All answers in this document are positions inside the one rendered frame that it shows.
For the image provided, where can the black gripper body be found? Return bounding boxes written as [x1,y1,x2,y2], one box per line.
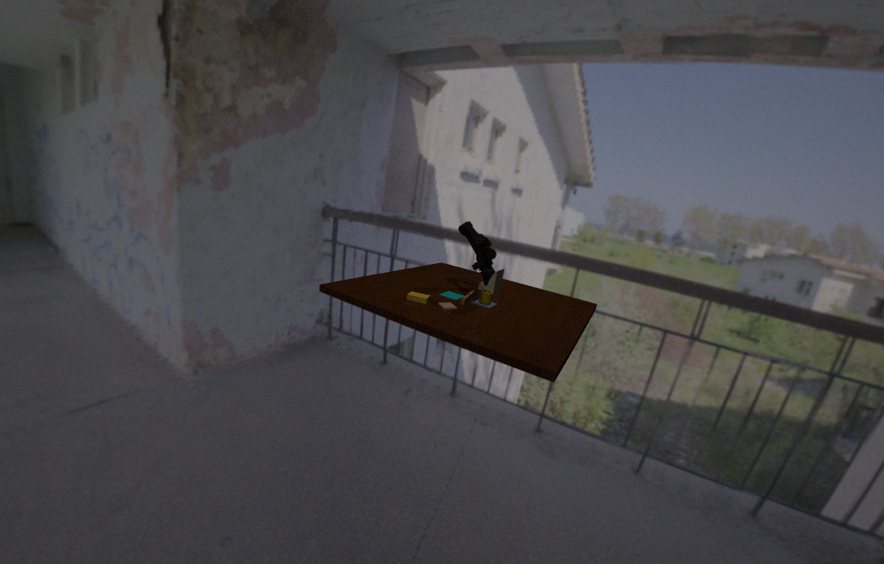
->
[479,258,494,275]

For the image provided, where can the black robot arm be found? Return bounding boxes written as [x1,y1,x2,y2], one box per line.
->
[458,221,497,270]

